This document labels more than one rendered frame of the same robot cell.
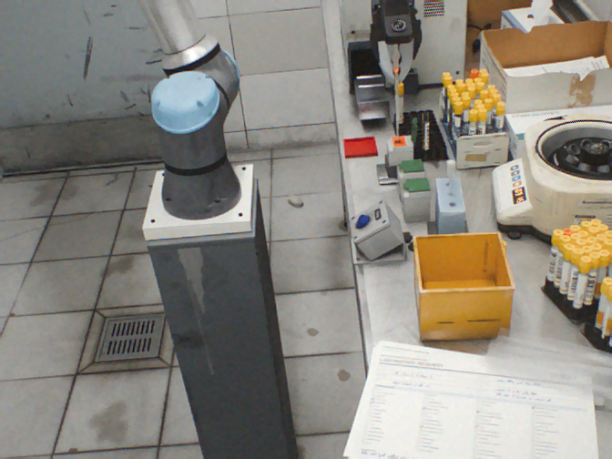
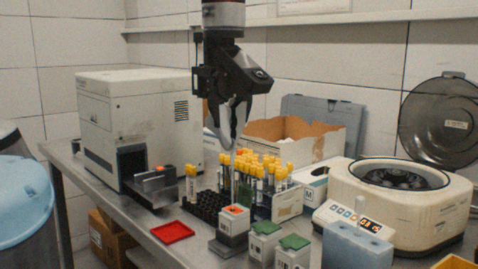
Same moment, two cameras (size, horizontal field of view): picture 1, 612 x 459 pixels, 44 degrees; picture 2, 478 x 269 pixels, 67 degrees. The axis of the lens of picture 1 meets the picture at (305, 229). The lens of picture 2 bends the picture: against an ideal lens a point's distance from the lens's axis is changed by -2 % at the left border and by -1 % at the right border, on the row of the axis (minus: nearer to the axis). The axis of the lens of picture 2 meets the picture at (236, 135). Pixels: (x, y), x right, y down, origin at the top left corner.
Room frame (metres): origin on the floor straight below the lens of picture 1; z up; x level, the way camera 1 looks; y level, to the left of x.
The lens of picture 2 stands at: (0.80, 0.23, 1.26)
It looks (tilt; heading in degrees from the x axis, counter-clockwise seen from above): 14 degrees down; 318
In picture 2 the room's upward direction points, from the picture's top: straight up
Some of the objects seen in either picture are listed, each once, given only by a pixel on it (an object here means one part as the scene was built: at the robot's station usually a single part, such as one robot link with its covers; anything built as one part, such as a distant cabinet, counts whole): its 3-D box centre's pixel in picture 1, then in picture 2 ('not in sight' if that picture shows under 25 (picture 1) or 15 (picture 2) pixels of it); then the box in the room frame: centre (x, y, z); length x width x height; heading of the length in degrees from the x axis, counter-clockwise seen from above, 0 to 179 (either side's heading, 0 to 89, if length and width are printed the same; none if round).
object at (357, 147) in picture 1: (360, 147); (172, 231); (1.39, -0.13, 0.88); 0.07 x 0.07 x 0.01; 88
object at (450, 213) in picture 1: (449, 219); (354, 263); (1.04, -0.24, 0.92); 0.10 x 0.07 x 0.10; 173
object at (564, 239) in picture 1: (560, 266); not in sight; (0.88, -0.38, 0.94); 0.02 x 0.02 x 0.11
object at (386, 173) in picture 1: (400, 168); (234, 237); (1.27, -0.20, 0.89); 0.09 x 0.05 x 0.04; 88
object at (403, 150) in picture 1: (400, 155); (234, 224); (1.27, -0.20, 0.92); 0.05 x 0.04 x 0.06; 88
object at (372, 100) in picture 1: (370, 86); (145, 181); (1.58, -0.18, 0.92); 0.21 x 0.07 x 0.05; 178
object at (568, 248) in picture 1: (566, 274); not in sight; (0.86, -0.38, 0.93); 0.02 x 0.02 x 0.11
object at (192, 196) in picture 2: (419, 117); (216, 191); (1.40, -0.26, 0.93); 0.17 x 0.09 x 0.11; 179
